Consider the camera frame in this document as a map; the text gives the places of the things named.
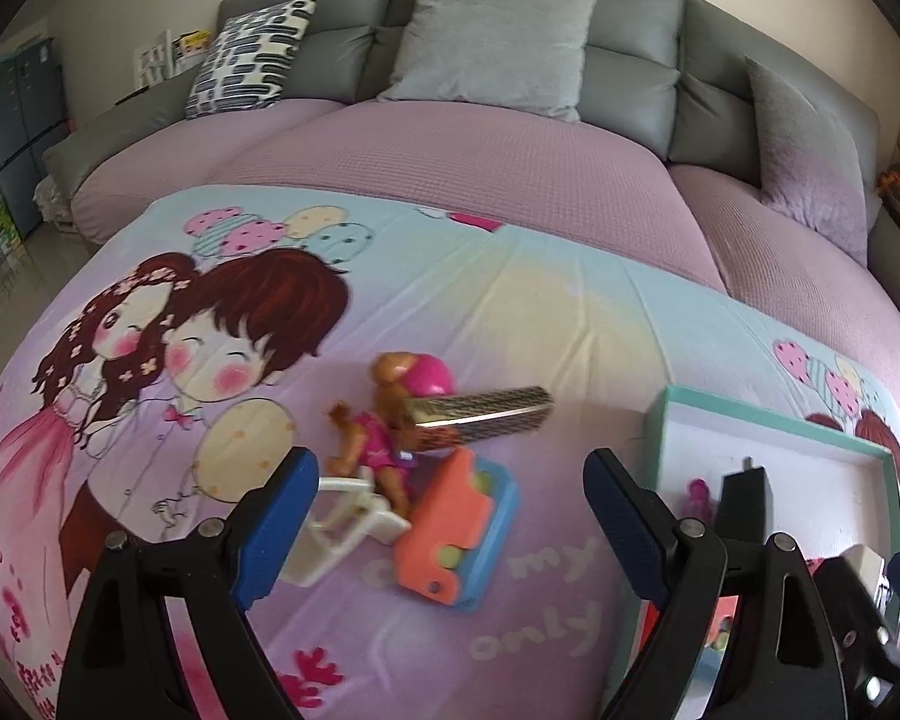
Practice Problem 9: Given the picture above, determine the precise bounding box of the fluffy lilac grey pillow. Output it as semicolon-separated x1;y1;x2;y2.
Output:
746;56;871;263

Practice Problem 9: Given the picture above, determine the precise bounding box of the blue cabinet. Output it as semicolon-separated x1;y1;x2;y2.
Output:
0;37;68;237

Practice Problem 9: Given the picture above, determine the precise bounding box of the black power adapter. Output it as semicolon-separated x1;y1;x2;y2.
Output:
720;465;773;548

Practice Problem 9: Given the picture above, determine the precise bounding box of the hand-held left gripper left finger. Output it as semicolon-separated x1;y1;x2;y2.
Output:
58;446;321;720

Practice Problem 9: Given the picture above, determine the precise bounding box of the small white object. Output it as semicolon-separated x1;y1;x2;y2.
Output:
844;544;887;580

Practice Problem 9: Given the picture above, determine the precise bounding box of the gold harmonica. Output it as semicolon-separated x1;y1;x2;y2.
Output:
403;385;554;452

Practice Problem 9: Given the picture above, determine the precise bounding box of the white box with teal rim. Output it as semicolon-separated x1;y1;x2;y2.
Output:
630;384;900;691

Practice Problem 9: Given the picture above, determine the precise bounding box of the orange and blue toy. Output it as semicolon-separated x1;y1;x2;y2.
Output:
392;448;521;611

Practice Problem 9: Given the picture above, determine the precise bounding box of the stack of papers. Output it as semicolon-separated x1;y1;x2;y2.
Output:
135;28;215;87

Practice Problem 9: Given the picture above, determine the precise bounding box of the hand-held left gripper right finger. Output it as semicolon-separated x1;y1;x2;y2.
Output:
583;448;850;720

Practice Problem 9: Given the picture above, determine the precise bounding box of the small doll with pink helmet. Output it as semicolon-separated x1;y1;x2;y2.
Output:
328;352;458;518

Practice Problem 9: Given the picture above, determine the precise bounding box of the printed blanket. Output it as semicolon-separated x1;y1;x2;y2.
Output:
0;184;900;720

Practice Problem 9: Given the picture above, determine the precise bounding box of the pink sofa cover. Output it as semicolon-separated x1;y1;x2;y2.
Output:
70;97;900;458

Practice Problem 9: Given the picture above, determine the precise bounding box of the black and white patterned pillow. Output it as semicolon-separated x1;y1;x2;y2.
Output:
185;0;320;119

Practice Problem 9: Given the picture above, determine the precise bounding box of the grey sofa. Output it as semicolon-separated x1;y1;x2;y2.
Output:
43;0;900;293

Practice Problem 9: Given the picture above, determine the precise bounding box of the plain grey pillow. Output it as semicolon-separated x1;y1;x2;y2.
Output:
377;0;597;123

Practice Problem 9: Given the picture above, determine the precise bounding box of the floral covered stool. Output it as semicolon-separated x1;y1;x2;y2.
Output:
34;178;74;224

